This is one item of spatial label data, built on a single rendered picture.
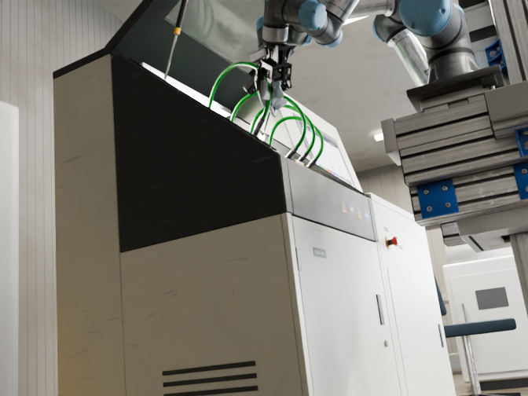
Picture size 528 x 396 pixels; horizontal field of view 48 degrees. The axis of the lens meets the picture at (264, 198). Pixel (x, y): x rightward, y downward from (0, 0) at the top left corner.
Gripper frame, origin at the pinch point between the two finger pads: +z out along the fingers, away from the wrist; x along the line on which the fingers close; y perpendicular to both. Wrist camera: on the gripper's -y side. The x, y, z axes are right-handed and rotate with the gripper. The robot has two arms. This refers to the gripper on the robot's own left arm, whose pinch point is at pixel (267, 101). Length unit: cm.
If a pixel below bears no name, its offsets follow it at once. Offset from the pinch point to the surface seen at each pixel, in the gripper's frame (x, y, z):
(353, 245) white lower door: 14, 34, 38
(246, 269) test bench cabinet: -30, 43, 28
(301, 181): -8.4, 34.0, 10.8
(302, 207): -11.1, 39.6, 15.6
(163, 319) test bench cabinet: -49, 30, 48
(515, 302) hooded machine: 292, -64, 232
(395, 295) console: 38, 34, 67
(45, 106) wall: -21, -255, 86
